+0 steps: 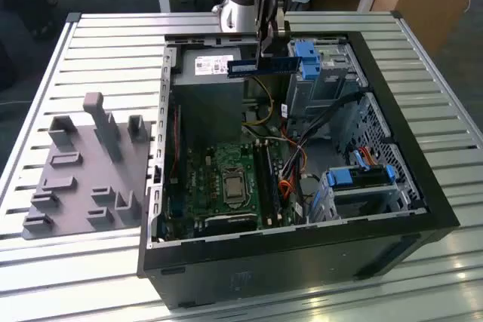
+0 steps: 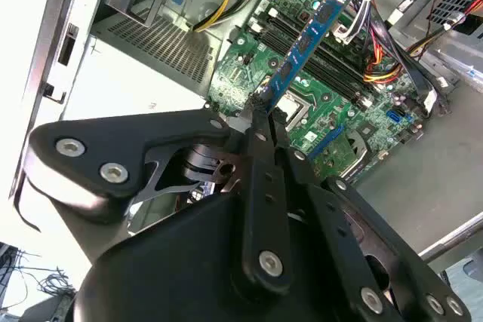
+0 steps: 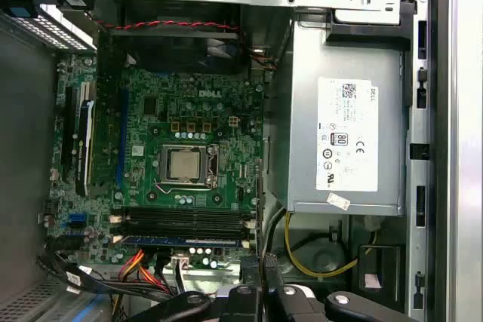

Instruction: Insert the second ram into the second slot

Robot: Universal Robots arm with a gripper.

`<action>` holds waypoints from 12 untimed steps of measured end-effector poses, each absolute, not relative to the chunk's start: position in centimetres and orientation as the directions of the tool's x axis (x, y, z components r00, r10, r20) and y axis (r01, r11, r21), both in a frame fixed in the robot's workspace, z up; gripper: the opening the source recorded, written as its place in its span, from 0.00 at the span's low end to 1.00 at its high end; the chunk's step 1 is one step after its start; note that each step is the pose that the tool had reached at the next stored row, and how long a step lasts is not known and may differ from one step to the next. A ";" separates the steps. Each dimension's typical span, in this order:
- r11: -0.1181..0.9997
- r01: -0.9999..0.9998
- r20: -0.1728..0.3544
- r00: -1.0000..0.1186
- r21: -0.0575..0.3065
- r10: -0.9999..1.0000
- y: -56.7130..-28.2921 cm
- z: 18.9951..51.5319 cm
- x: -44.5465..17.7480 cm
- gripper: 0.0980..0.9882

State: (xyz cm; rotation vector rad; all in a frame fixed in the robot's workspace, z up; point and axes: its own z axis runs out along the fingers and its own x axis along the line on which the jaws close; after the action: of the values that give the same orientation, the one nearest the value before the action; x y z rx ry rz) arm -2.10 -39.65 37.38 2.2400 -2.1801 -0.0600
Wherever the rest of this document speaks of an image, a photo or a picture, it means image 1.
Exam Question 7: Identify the red yellow orange wire bundle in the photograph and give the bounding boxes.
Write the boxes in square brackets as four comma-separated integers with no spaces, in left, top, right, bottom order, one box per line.
[278,125,309,189]

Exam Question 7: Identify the grey power supply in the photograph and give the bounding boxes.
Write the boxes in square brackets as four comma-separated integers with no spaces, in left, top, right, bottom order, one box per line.
[174,44,248,142]

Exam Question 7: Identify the grey parts rack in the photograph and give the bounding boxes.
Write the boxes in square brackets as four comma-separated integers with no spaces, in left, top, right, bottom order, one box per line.
[22,91,154,240]

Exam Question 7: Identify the blue SATA cable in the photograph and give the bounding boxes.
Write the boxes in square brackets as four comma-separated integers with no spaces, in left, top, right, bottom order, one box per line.
[353,149,370,171]

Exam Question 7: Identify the black flat cable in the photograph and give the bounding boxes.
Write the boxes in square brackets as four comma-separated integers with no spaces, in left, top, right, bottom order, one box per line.
[296,90,365,144]

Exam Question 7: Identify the yellow black wire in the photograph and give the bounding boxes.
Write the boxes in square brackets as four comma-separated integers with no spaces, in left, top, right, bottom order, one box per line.
[241,75,275,127]

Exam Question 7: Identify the metal socket cover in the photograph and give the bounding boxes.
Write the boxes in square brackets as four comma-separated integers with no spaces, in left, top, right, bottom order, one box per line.
[220,166,249,210]

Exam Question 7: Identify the green motherboard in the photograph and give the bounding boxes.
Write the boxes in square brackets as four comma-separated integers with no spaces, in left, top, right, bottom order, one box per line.
[164,136,303,238]

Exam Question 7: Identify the silver CPU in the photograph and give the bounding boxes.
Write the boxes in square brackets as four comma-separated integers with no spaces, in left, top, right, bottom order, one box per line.
[225,175,245,203]

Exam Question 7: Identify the orange SATA cable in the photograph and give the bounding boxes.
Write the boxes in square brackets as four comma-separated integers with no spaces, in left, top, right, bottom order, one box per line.
[278,179,300,202]

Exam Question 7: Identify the black PC case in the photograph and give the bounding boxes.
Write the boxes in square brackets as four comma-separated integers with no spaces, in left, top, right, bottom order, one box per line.
[135,29,461,310]

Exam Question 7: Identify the orange red wires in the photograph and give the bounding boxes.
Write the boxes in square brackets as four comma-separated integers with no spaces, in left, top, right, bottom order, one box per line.
[360,146,383,167]

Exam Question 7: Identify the black graphics card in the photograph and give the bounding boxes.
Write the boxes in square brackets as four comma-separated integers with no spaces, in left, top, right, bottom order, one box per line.
[203,211,262,238]

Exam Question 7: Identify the blue disk carrier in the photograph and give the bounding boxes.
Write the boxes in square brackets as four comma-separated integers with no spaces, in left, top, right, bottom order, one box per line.
[325,165,396,190]
[295,41,322,81]

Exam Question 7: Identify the black RAM slot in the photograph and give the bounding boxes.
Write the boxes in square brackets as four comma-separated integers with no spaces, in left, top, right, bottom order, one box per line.
[256,140,275,225]
[251,140,271,225]

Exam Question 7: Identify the blue RAM stick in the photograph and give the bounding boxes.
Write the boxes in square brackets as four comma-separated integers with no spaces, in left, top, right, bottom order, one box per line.
[227,56,303,79]

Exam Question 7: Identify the thin red wire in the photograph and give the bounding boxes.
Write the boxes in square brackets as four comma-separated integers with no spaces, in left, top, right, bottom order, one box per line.
[170,106,180,184]

